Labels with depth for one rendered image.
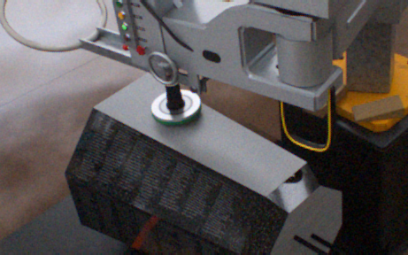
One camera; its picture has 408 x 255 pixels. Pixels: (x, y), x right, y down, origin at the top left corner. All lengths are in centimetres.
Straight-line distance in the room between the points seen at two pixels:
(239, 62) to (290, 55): 23
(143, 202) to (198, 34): 79
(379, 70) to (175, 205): 104
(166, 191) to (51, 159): 158
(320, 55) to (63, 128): 253
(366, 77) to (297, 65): 81
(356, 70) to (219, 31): 84
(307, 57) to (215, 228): 80
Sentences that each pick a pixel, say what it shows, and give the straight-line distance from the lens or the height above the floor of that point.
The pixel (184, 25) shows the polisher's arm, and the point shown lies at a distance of 268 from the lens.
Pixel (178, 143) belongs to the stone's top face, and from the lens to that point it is 301.
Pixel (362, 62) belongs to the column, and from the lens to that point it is 318.
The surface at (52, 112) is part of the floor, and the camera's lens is 483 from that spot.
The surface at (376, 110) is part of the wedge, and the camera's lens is 312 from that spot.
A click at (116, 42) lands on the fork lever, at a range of 325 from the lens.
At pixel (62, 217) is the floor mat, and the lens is 403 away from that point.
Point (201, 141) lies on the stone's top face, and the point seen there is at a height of 82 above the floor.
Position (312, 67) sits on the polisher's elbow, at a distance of 246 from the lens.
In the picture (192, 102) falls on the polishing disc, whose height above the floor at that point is 88.
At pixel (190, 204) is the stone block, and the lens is 290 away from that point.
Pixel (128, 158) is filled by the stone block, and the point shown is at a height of 73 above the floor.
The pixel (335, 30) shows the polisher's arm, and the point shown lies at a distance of 255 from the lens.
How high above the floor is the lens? 271
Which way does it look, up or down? 38 degrees down
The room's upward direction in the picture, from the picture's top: 9 degrees counter-clockwise
